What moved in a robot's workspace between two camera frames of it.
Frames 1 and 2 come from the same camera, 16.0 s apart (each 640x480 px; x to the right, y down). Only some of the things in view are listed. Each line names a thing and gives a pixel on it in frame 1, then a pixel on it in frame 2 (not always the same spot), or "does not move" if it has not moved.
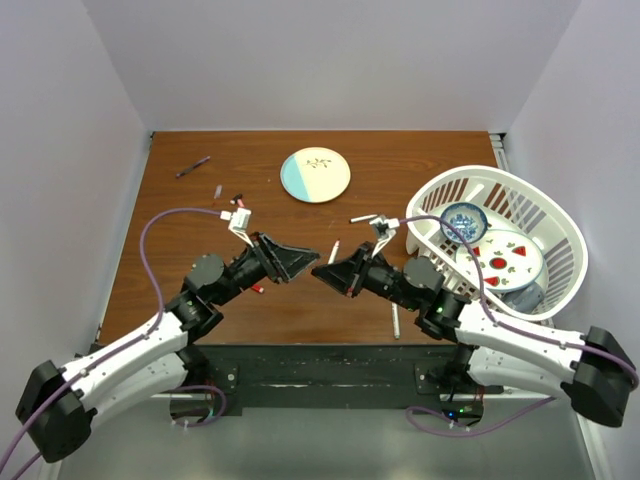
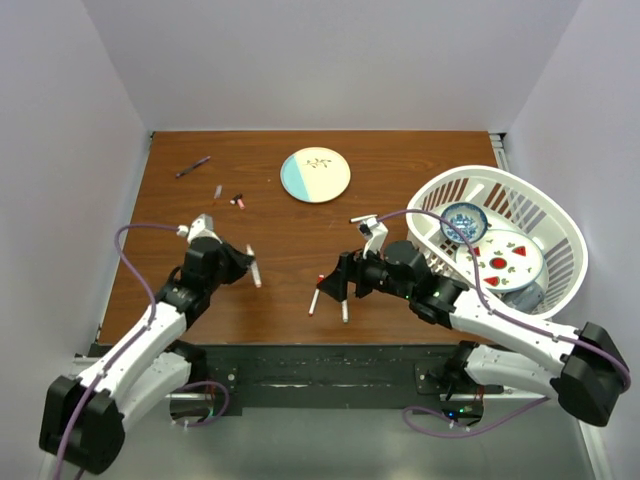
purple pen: x=204 y=160 does not move
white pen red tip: x=334 y=252 -> x=315 y=297
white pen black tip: x=362 y=217 does not move
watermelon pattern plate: x=509 y=260 does not move
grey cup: x=526 y=298 does not move
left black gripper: x=279 y=262 -> x=240 y=261
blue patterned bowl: x=468 y=219 does not move
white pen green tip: x=396 y=321 -> x=344 y=307
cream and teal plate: x=315 y=175 does not move
